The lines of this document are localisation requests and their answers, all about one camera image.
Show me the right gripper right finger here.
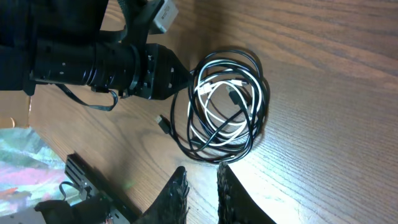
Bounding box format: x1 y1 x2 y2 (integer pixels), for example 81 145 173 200
217 162 276 224

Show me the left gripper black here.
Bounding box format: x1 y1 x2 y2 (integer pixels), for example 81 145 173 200
124 44 193 100

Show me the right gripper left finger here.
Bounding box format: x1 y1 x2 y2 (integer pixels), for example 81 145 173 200
133 166 190 224

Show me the white USB cable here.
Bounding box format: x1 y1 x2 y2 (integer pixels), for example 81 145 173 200
187 59 264 147

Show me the black USB cable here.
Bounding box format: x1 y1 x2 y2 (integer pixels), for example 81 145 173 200
155 49 271 165

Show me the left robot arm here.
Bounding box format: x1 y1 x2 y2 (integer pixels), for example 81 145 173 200
1 0 192 100

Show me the cardboard box edge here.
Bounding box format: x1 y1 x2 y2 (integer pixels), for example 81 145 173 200
0 91 31 129

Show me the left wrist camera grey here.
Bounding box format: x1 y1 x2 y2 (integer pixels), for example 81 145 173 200
149 0 178 35

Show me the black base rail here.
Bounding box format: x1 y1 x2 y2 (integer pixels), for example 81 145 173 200
34 153 142 224

